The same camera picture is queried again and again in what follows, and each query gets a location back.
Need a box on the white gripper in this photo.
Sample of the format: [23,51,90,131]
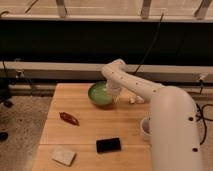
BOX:
[106,80,122,102]

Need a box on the green ceramic bowl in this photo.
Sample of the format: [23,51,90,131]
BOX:
[88,81,113,106]

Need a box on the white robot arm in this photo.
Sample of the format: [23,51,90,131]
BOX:
[101,59,204,171]

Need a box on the white cup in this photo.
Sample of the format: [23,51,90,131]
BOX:
[140,117,150,141]

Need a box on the red brown chili pepper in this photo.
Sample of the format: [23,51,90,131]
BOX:
[59,112,79,125]

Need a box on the black rectangular phone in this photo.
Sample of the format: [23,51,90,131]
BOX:
[96,138,121,153]

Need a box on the beige sponge block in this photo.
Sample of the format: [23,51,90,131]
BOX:
[51,146,76,166]

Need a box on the black cable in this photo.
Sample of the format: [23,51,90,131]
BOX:
[132,12,165,76]

